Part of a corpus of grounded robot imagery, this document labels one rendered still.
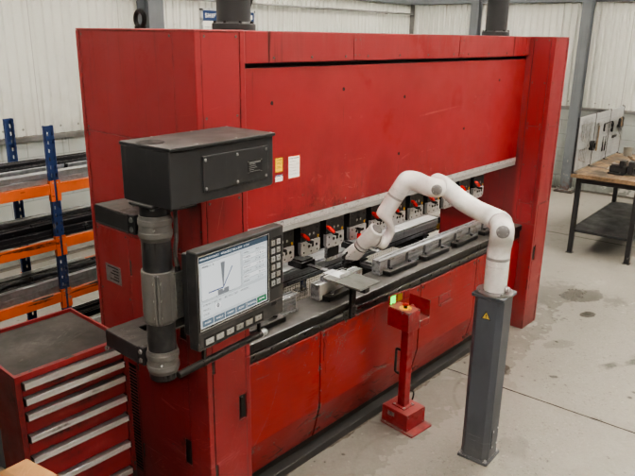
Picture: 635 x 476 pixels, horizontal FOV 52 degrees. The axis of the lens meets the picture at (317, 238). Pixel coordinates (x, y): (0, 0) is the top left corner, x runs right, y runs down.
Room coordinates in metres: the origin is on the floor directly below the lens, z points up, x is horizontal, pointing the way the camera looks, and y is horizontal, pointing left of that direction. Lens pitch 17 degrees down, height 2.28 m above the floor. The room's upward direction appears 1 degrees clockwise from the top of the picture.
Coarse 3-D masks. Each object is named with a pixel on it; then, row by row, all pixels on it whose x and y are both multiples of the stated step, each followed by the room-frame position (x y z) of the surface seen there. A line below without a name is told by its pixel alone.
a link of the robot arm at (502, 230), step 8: (496, 216) 3.22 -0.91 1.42; (504, 216) 3.19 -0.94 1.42; (496, 224) 3.14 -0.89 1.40; (504, 224) 3.13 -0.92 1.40; (512, 224) 3.15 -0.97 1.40; (496, 232) 3.13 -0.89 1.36; (504, 232) 3.11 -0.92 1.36; (512, 232) 3.12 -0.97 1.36; (496, 240) 3.14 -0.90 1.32; (504, 240) 3.13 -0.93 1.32; (512, 240) 3.14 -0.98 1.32; (488, 248) 3.22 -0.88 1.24; (496, 248) 3.18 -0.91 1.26; (504, 248) 3.17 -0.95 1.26; (488, 256) 3.22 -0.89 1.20; (496, 256) 3.18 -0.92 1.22; (504, 256) 3.18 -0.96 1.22
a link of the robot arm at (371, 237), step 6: (372, 228) 3.32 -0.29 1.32; (378, 228) 3.34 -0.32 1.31; (366, 234) 3.33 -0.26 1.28; (372, 234) 3.30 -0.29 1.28; (378, 234) 3.30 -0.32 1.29; (360, 240) 3.35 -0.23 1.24; (366, 240) 3.33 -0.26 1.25; (372, 240) 3.32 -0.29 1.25; (378, 240) 3.33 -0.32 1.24; (366, 246) 3.34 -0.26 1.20
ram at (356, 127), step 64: (384, 64) 3.73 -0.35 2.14; (448, 64) 4.24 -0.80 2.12; (512, 64) 4.91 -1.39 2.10; (256, 128) 3.01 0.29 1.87; (320, 128) 3.34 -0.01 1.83; (384, 128) 3.75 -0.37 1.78; (448, 128) 4.28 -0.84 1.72; (512, 128) 4.99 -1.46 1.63; (256, 192) 3.01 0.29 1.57; (320, 192) 3.35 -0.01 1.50; (384, 192) 3.77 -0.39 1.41
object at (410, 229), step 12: (432, 216) 4.79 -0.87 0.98; (396, 228) 4.47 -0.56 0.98; (408, 228) 4.49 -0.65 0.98; (420, 228) 4.60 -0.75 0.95; (432, 228) 4.74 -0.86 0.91; (396, 240) 4.37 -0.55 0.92; (408, 240) 4.50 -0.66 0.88; (372, 252) 4.17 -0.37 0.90; (324, 264) 3.80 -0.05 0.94; (336, 264) 3.89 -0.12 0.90; (288, 276) 3.56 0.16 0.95; (300, 276) 3.66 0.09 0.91; (312, 276) 3.72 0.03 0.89
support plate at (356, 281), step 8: (344, 272) 3.50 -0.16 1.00; (328, 280) 3.38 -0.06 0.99; (336, 280) 3.36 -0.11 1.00; (344, 280) 3.36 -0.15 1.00; (352, 280) 3.36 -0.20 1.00; (360, 280) 3.37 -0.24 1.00; (368, 280) 3.37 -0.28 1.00; (376, 280) 3.37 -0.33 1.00; (352, 288) 3.27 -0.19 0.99; (360, 288) 3.25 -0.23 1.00
